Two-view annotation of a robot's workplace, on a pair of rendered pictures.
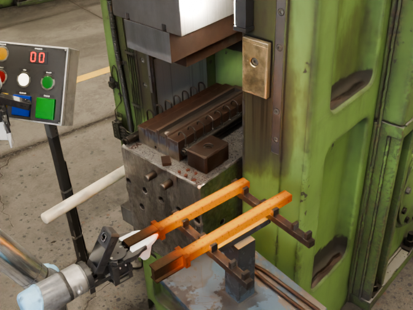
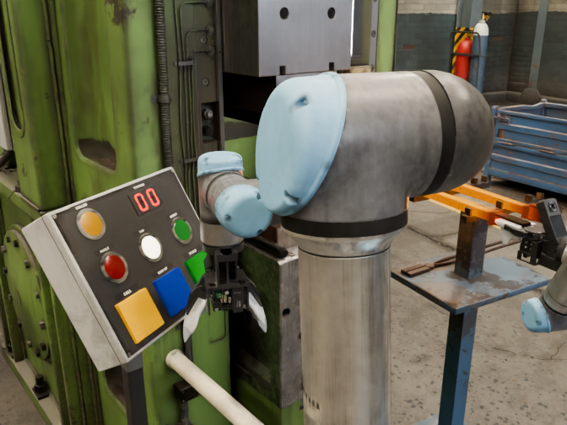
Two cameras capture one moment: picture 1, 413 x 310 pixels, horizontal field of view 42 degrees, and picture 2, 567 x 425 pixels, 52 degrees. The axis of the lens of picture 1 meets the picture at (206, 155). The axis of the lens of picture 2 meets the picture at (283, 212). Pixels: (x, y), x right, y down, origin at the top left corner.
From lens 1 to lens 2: 219 cm
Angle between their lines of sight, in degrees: 73
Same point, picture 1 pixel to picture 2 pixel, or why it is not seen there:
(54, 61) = (169, 194)
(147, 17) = (311, 61)
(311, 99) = not seen: hidden behind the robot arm
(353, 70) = not seen: hidden behind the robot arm
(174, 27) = (343, 61)
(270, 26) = (365, 49)
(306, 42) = (388, 55)
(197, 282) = (459, 290)
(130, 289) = not seen: outside the picture
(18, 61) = (124, 222)
